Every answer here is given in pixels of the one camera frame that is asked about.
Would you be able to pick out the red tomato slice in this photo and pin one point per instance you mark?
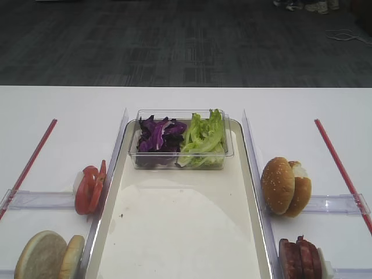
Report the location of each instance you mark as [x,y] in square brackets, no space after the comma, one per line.
[96,179]
[85,189]

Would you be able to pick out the sesame bun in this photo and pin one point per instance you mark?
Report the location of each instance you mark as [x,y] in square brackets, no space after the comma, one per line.
[302,192]
[278,185]

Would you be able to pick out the bun half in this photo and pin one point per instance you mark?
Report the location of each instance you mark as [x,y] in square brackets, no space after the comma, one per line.
[72,257]
[42,256]

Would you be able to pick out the rear meat patty slice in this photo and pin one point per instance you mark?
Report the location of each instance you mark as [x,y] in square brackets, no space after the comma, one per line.
[311,264]

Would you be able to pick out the rear sesame bun top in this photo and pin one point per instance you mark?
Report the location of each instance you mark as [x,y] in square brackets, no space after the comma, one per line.
[302,192]

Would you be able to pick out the clear plastic salad container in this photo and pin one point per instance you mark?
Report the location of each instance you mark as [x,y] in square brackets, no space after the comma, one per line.
[166,160]

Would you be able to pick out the meat patty slice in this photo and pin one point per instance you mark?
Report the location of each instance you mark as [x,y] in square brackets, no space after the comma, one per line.
[311,264]
[290,259]

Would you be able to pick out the clear patty pusher track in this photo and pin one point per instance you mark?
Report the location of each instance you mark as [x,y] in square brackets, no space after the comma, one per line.
[344,273]

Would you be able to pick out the right clear long divider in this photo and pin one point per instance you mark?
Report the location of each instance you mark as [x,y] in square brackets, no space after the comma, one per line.
[272,259]

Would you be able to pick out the left clear long divider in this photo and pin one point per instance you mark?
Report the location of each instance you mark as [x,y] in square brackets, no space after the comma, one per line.
[112,162]

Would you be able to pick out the clear long divider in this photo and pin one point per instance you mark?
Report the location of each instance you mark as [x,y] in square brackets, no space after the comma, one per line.
[272,259]
[112,162]

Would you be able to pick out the clear tomato pusher track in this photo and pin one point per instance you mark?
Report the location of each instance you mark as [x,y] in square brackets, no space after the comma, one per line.
[19,199]

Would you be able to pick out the white patty pusher block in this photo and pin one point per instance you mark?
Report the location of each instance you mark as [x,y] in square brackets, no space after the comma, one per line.
[327,270]

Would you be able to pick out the front sesame bun top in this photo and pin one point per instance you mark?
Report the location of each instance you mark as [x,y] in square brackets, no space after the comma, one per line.
[278,185]

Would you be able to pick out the left red rail strip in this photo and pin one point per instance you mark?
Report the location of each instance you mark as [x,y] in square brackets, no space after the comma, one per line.
[27,167]

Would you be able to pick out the clear bun-top pusher track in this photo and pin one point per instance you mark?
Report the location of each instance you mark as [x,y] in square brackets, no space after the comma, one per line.
[338,204]

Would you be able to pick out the white tomato pusher block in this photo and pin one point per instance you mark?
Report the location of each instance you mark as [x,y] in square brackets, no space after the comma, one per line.
[77,181]

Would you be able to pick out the red rail strip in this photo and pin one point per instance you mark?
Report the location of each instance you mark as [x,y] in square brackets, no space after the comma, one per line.
[343,171]
[27,167]

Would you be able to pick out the green lettuce leaves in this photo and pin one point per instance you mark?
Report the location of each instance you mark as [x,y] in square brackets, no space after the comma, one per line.
[203,146]

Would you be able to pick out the front meat patty slice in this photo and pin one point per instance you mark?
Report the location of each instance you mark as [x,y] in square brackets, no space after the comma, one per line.
[290,259]

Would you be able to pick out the purple cabbage leaves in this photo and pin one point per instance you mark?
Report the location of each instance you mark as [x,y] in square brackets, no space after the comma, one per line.
[162,136]

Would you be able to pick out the white metal tray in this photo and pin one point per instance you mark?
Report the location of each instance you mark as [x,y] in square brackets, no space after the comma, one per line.
[180,223]

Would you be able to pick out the right red rail strip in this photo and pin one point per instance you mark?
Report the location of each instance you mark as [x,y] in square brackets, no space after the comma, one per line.
[343,171]

